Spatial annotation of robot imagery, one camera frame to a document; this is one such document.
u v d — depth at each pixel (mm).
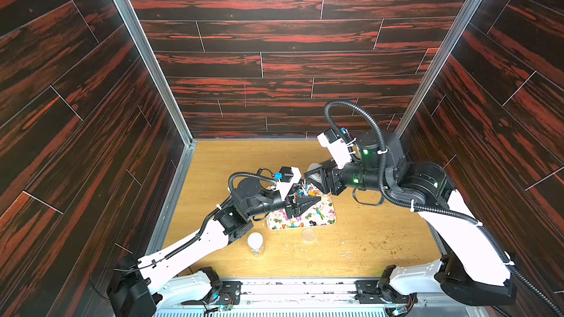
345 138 451
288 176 514
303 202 556
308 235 866
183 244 453
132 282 386
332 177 478
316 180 514
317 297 735
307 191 578
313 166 548
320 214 925
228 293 729
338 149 461
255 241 751
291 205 539
